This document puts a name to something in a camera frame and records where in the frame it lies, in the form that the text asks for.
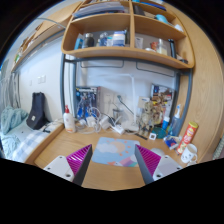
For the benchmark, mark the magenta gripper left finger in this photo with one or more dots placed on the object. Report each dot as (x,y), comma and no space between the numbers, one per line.
(79,162)

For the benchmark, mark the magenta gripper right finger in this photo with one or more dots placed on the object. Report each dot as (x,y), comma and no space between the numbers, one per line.
(147,161)

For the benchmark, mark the white computer mouse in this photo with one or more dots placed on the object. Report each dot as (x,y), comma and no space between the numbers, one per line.
(158,151)

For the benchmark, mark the pastel patterned mouse pad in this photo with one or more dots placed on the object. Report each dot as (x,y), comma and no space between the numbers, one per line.
(115,152)

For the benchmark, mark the small white square gadget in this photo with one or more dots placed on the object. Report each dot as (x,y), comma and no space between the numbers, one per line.
(152,136)

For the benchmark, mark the blue snack packet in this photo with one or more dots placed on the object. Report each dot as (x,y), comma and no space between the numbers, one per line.
(172,141)

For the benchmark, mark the teal round lid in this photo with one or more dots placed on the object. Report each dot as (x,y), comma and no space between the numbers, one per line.
(160,133)

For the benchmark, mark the white face mug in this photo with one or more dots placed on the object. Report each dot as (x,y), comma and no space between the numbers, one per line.
(189,154)

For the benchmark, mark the white pump lotion bottle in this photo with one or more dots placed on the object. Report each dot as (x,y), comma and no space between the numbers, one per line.
(69,122)

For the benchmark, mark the blue spray bottle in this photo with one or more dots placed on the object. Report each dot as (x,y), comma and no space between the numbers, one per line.
(175,122)

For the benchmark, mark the robot model figure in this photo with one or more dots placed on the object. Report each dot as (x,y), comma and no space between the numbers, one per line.
(147,119)

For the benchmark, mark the red chips can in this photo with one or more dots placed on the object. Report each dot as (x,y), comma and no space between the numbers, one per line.
(187,137)

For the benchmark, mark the dark backpack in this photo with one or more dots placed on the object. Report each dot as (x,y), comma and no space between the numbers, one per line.
(37,118)

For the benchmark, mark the bed with checkered blanket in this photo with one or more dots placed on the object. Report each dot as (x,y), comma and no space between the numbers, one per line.
(17,138)

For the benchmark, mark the blue model kit box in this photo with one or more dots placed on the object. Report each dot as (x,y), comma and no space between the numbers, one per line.
(87,101)

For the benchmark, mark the colourful poster box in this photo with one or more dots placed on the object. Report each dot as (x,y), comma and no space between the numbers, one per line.
(162,98)

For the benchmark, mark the wooden wall shelf unit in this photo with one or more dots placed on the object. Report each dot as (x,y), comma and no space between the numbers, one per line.
(142,19)

